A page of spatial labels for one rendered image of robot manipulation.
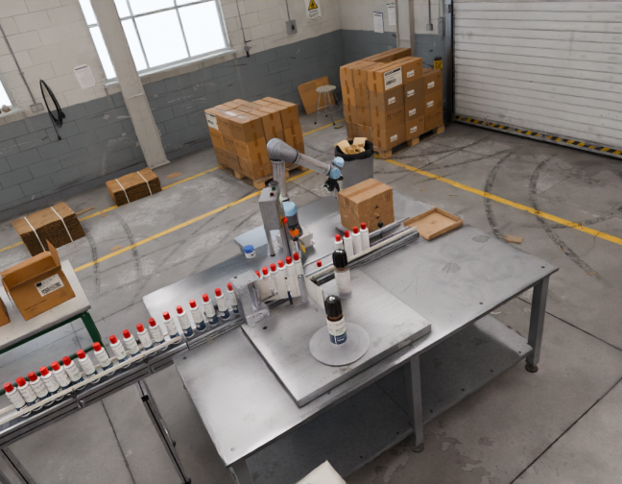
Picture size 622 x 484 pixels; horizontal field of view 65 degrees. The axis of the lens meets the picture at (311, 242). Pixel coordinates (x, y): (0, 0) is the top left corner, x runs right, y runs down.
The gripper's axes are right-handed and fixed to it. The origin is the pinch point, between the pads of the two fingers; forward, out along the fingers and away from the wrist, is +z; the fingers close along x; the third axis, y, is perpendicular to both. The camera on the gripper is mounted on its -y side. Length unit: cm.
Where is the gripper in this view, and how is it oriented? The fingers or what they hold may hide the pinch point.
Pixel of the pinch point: (330, 193)
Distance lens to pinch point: 375.6
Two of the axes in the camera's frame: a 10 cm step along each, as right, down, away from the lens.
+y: -6.3, 5.1, -5.8
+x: 7.5, 5.9, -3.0
